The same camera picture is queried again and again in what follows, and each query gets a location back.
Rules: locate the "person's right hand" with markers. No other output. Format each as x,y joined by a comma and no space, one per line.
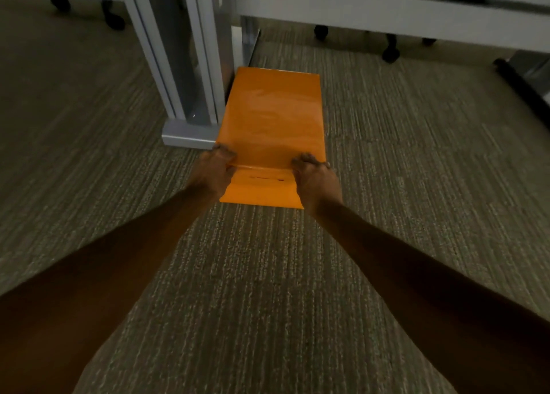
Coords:
316,185

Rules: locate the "person's left hand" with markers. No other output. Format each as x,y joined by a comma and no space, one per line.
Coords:
209,174

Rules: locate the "person's right fingers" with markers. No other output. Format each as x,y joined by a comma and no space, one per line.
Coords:
306,161

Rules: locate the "person's left fingers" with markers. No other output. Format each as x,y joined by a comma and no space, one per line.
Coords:
224,152

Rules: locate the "orange envelope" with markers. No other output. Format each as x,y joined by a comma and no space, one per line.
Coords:
272,123

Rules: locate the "person's right forearm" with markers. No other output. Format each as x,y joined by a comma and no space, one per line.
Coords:
434,297

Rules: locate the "person's left forearm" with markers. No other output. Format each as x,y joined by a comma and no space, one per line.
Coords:
92,284

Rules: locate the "grey desk leg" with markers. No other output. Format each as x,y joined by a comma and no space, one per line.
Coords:
189,63

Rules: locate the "black chair caster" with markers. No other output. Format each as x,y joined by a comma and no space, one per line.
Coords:
321,32
429,41
390,51
59,3
113,18

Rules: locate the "black chair base leg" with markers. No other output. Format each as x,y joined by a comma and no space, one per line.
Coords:
522,86

